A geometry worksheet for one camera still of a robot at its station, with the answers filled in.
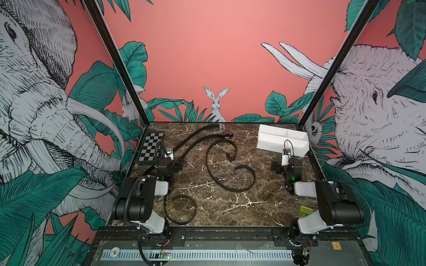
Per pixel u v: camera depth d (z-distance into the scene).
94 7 0.69
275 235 0.74
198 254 0.74
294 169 0.72
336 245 0.72
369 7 0.69
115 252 0.70
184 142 1.10
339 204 0.46
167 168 0.70
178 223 0.78
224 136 1.11
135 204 0.45
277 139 1.06
